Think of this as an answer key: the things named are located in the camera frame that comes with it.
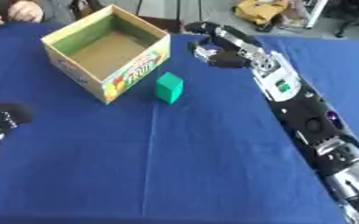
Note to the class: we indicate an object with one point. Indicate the yellow bag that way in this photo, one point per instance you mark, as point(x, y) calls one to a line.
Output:
point(261, 10)

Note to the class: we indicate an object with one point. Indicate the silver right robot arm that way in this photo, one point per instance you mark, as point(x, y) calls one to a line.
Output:
point(310, 116)

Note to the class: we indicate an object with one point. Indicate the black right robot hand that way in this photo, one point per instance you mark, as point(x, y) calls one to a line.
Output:
point(228, 57)

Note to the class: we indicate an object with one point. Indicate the tan cardboard box green inside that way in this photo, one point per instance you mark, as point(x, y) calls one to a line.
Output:
point(108, 52)

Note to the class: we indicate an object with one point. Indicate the green block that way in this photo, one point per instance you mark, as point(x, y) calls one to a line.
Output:
point(169, 87)

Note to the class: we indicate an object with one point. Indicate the black chair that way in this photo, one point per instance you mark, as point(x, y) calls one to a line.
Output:
point(353, 17)

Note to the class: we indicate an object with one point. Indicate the person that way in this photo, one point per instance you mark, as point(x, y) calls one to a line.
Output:
point(60, 10)

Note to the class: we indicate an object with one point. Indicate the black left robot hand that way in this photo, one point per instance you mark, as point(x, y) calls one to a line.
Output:
point(4, 122)

